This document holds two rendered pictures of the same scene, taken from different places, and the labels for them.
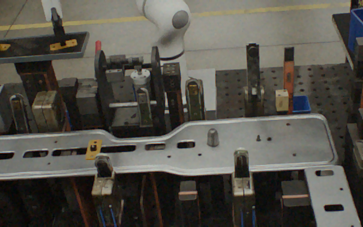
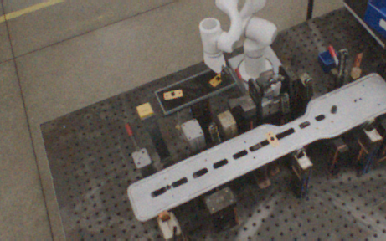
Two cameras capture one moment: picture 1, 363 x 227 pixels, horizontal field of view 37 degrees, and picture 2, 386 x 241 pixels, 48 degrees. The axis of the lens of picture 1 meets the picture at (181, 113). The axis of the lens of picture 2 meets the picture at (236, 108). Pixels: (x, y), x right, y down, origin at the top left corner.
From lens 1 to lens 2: 1.22 m
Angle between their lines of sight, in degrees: 27
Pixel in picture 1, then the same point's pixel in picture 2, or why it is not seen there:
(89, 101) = (252, 110)
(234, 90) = (280, 52)
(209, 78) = (270, 53)
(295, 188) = not seen: outside the picture
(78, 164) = (271, 151)
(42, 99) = (225, 120)
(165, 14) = (267, 36)
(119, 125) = (266, 115)
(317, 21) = not seen: outside the picture
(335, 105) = (343, 45)
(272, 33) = not seen: outside the picture
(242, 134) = (345, 100)
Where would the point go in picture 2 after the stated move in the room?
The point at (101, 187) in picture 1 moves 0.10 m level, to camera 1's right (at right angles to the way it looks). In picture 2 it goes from (305, 163) to (323, 152)
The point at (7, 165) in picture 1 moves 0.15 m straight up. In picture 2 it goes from (230, 168) to (228, 153)
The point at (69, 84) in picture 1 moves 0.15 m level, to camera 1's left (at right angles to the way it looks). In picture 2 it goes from (236, 105) to (209, 120)
